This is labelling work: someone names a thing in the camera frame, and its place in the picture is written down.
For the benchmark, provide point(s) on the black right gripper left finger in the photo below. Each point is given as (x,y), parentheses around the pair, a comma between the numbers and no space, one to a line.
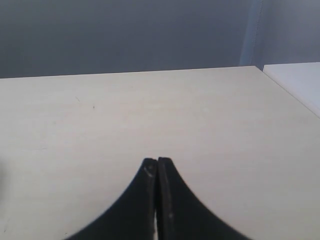
(132,215)

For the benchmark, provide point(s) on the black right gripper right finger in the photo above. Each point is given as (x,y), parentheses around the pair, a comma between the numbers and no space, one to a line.
(181,215)

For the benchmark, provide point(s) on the white side table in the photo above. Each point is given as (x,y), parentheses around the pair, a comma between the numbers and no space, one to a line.
(301,80)

